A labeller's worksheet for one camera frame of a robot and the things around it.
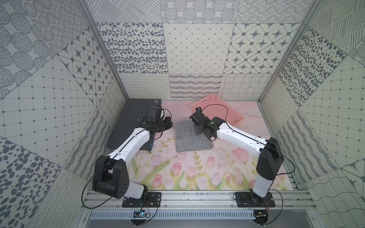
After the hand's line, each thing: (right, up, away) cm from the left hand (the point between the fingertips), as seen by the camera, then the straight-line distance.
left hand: (169, 118), depth 86 cm
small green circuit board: (-13, -48, -16) cm, 52 cm away
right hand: (+20, -5, -1) cm, 21 cm away
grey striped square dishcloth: (+10, -16, +9) cm, 21 cm away
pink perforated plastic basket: (+25, +7, -11) cm, 28 cm away
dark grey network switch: (-31, 0, +17) cm, 35 cm away
